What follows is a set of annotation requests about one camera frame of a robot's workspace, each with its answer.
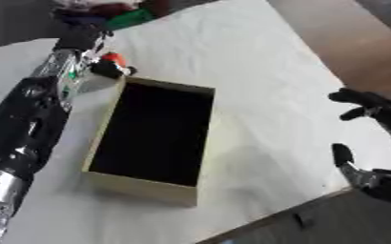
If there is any green toy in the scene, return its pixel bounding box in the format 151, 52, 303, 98
103, 8, 157, 31

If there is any dark red toy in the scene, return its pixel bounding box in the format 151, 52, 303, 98
138, 0, 175, 19

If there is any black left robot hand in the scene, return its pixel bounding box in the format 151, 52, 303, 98
51, 11, 139, 81

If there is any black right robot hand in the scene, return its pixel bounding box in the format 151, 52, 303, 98
325, 88, 391, 205

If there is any small red toy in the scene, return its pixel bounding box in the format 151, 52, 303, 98
100, 51, 129, 69

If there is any tan cardboard box black inside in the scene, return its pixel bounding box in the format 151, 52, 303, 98
80, 75, 217, 208

